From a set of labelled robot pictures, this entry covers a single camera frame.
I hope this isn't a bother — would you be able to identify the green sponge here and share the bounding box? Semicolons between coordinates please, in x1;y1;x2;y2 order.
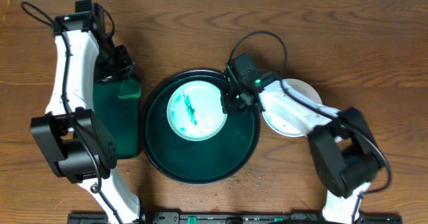
117;75;141;100

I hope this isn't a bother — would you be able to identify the white plate top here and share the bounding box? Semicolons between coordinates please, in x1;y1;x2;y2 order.
259;80;324;137

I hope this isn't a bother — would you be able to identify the white plate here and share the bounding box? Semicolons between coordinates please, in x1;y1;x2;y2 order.
259;80;324;137
167;80;227;142

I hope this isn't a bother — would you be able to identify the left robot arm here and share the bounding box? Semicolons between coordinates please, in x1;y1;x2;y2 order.
21;0;145;223

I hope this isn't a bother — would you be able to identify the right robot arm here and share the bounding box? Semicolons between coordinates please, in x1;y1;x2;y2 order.
221;53;390;223

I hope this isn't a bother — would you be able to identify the rectangular black tray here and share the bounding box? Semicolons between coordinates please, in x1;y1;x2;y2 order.
93;82;141;159

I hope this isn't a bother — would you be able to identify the round black tray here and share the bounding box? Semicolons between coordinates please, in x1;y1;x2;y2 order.
138;70;260;185

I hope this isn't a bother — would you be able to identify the right black cable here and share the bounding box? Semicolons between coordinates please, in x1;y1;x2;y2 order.
225;30;393;224

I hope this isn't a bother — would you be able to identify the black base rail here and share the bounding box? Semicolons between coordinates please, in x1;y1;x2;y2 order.
67;212;403;224

